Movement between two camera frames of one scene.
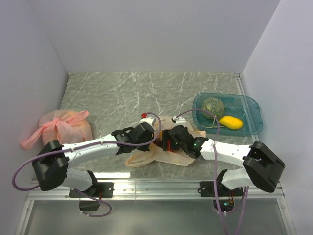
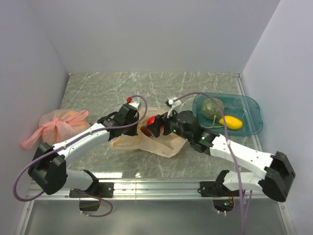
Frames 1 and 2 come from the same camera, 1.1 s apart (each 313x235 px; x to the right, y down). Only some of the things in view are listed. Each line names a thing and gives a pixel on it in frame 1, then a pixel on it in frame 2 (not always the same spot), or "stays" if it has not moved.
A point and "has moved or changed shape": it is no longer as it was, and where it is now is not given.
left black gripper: x=148 y=136 to x=132 y=125
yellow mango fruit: x=231 y=122 stays
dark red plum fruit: x=158 y=142 has moved or changed shape
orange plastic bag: x=156 y=153 has moved or changed shape
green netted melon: x=214 y=105 stays
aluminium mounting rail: x=149 y=189 stays
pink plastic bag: x=65 y=126 stays
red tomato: x=168 y=146 has moved or changed shape
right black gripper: x=167 y=140 to x=166 y=125
